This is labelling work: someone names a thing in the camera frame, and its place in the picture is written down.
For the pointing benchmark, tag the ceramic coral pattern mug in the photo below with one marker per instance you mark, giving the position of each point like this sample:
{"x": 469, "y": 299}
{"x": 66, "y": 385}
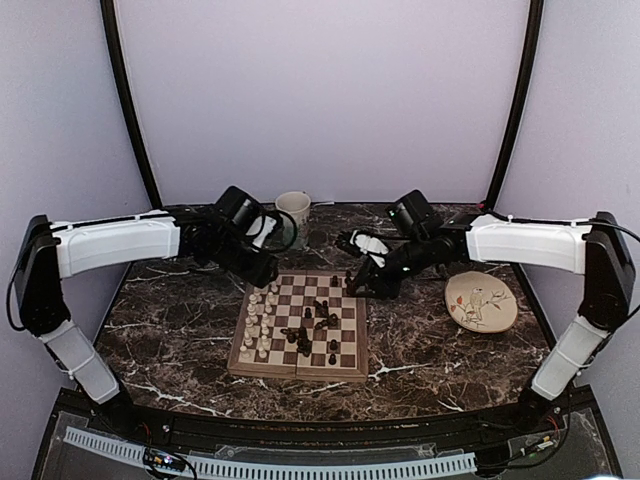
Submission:
{"x": 297, "y": 204}

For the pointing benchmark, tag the ceramic bird pattern plate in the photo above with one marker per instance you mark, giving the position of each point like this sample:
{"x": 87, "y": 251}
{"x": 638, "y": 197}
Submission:
{"x": 480, "y": 302}

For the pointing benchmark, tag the white slotted cable duct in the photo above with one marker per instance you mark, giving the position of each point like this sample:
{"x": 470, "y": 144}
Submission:
{"x": 259, "y": 463}

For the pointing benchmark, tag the pile of dark chess pieces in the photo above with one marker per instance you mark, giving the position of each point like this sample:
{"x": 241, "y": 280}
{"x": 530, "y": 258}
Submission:
{"x": 316, "y": 323}

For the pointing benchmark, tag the black corner frame post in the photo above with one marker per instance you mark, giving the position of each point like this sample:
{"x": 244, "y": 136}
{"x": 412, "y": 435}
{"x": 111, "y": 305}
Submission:
{"x": 128, "y": 109}
{"x": 526, "y": 65}

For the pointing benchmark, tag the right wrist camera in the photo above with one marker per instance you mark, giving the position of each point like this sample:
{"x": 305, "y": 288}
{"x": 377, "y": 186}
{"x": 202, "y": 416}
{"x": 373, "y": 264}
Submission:
{"x": 413, "y": 214}

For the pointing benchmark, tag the black front rail base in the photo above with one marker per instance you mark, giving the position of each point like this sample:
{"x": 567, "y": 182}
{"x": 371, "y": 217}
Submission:
{"x": 277, "y": 413}

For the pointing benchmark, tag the black corner frame post left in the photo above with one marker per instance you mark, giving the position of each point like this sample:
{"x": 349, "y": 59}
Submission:
{"x": 128, "y": 109}

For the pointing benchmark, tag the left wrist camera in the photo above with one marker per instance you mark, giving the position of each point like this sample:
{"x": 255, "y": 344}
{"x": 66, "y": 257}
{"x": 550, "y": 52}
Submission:
{"x": 239, "y": 207}

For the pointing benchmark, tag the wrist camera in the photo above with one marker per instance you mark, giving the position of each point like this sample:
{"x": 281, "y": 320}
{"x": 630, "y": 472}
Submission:
{"x": 239, "y": 207}
{"x": 413, "y": 214}

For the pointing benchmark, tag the wooden chess board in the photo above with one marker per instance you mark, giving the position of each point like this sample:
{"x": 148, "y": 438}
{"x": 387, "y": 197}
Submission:
{"x": 297, "y": 290}

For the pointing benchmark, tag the white chess pieces row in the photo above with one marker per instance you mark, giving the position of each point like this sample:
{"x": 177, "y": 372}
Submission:
{"x": 257, "y": 324}

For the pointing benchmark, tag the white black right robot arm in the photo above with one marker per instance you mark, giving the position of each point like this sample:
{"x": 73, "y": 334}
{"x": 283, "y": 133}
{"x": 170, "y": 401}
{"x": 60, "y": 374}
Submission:
{"x": 593, "y": 248}

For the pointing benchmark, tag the black corner frame post right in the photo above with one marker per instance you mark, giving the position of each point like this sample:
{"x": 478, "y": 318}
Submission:
{"x": 526, "y": 65}

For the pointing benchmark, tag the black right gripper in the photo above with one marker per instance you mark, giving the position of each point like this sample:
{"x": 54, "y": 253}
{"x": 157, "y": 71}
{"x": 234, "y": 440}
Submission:
{"x": 371, "y": 273}

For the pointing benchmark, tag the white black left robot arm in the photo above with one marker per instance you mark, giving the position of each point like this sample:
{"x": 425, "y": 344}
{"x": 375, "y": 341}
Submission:
{"x": 53, "y": 251}

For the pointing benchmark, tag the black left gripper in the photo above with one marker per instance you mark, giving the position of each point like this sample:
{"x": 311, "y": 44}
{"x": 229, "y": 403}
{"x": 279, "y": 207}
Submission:
{"x": 261, "y": 275}

